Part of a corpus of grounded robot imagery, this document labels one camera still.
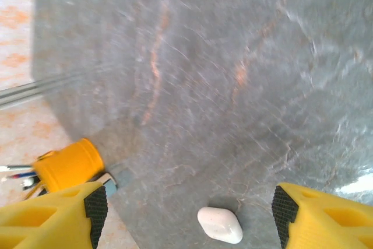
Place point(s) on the teal beige stapler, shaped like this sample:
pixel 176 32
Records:
pixel 115 177

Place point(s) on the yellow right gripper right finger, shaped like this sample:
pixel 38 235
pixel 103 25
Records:
pixel 329 222

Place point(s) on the white earbud charging case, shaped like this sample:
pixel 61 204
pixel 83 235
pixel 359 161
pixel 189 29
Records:
pixel 218 225

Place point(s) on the silver pen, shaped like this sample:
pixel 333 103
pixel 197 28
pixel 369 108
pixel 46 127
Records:
pixel 17 167

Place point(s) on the blue white pen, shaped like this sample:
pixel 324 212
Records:
pixel 23 176

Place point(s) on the white marker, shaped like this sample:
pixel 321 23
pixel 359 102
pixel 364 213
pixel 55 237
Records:
pixel 27 182

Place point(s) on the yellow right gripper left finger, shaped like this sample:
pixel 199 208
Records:
pixel 43 222

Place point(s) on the yellow pen holder cup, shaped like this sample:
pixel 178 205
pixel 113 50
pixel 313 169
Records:
pixel 68 164

